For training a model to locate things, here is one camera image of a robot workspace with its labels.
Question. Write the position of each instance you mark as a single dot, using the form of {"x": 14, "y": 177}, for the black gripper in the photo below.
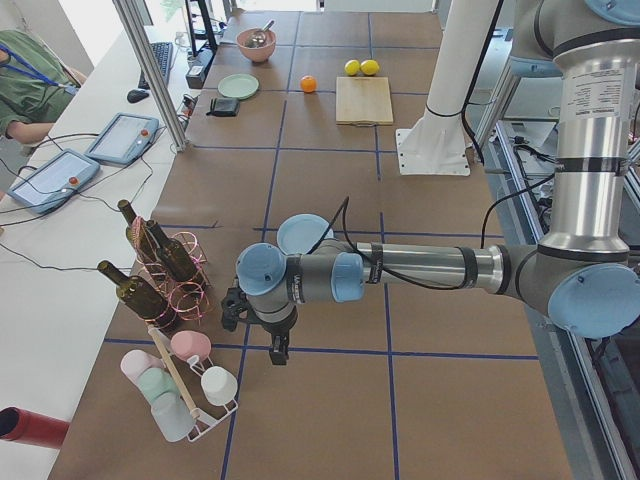
{"x": 275, "y": 330}

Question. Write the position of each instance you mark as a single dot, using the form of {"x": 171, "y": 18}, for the orange fruit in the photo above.
{"x": 308, "y": 84}

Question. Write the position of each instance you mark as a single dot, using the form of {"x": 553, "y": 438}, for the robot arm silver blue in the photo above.
{"x": 577, "y": 275}

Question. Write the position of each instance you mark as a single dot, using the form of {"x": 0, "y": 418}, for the light blue plate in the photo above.
{"x": 300, "y": 233}

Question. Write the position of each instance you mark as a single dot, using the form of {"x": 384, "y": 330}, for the light green plate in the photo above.
{"x": 238, "y": 86}

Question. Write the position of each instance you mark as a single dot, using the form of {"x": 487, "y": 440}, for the white cup right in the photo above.
{"x": 219, "y": 386}

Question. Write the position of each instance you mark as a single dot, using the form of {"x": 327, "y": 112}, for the pink cup top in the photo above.
{"x": 188, "y": 343}

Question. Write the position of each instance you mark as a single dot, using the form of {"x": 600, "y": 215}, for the dark wine bottle middle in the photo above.
{"x": 173, "y": 255}

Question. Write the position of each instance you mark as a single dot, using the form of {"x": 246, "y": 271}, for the dark wine bottle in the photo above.
{"x": 136, "y": 234}
{"x": 141, "y": 297}
{"x": 173, "y": 255}

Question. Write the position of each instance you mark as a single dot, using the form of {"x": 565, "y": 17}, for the mint green cup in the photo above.
{"x": 154, "y": 382}

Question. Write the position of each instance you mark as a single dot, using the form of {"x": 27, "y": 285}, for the light blue cup bottom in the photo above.
{"x": 172, "y": 416}

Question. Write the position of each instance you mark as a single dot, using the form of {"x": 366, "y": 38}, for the dark wine bottle front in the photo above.
{"x": 141, "y": 297}

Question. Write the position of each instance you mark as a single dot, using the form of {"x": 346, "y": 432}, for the pale pink cup left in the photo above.
{"x": 135, "y": 362}

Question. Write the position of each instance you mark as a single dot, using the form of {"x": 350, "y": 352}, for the dark wine bottle back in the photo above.
{"x": 136, "y": 234}

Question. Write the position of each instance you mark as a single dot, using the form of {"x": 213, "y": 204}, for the dark grey folded cloth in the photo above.
{"x": 223, "y": 107}

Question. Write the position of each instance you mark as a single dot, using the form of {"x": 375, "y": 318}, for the teach pendant tablet far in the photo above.
{"x": 123, "y": 140}

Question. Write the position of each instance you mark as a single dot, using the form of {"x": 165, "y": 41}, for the teach pendant tablet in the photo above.
{"x": 52, "y": 184}
{"x": 123, "y": 140}

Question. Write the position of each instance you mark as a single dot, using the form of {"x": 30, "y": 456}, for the red cylinder tube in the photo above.
{"x": 31, "y": 428}

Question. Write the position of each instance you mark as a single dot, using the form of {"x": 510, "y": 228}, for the teach pendant tablet near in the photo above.
{"x": 52, "y": 184}

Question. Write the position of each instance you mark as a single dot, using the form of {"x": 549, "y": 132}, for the wooden cutting board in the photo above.
{"x": 363, "y": 101}

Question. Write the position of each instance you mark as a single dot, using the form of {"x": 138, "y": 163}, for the black computer mouse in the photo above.
{"x": 136, "y": 95}

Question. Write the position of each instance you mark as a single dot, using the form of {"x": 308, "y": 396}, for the yellow lemon left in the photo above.
{"x": 352, "y": 67}

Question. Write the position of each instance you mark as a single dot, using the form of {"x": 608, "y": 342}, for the yellow lemon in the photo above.
{"x": 369, "y": 67}
{"x": 352, "y": 67}

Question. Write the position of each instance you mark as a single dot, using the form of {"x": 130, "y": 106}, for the pink bowl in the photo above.
{"x": 256, "y": 52}

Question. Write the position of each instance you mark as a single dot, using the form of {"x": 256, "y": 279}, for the yellow lemon right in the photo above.
{"x": 369, "y": 67}

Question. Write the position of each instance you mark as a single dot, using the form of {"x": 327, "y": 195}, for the metal spoon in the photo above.
{"x": 258, "y": 37}

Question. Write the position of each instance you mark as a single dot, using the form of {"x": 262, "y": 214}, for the black keyboard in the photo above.
{"x": 163, "y": 53}

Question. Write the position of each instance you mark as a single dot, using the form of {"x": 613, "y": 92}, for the person in green shirt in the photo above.
{"x": 36, "y": 87}

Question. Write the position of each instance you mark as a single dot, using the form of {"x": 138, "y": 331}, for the white wire cup rack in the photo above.
{"x": 208, "y": 422}

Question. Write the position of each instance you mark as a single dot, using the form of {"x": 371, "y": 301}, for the wooden rack handle stick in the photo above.
{"x": 161, "y": 341}

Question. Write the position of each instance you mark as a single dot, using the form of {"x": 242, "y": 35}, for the copper wire bottle rack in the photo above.
{"x": 188, "y": 299}

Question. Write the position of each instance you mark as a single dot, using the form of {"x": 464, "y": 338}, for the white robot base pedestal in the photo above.
{"x": 436, "y": 144}

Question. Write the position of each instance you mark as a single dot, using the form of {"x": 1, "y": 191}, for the aluminium frame post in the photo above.
{"x": 135, "y": 30}

